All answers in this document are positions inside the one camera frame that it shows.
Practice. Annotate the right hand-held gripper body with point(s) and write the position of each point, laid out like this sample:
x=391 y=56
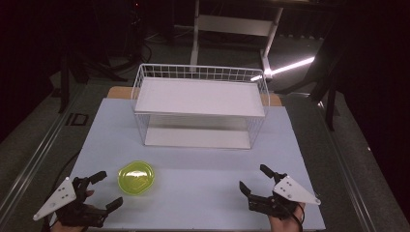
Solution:
x=295 y=193

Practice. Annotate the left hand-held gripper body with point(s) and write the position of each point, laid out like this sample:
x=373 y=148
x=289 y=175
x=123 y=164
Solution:
x=54 y=201

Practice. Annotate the green plastic bowl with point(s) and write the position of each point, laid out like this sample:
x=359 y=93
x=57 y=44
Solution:
x=136 y=178

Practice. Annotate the person's left hand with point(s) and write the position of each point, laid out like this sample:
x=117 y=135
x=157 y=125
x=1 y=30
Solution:
x=89 y=194

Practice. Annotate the person's right hand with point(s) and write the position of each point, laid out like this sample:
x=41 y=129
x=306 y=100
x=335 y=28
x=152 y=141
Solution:
x=283 y=225

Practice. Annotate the light blue table mat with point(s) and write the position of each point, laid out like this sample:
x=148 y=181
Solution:
x=199 y=180

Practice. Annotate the black metal stand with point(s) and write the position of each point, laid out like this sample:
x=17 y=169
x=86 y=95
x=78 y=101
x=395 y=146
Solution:
x=328 y=93

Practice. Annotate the black tripod stand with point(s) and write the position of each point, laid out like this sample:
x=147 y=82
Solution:
x=74 y=64

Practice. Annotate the white metal stand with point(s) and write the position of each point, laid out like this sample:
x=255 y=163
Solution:
x=232 y=25

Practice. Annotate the metal floor rail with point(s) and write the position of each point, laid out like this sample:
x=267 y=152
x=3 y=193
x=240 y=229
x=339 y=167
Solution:
x=35 y=161
x=346 y=170

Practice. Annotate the black rectangular floor frame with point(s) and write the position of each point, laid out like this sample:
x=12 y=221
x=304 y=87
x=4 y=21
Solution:
x=77 y=119

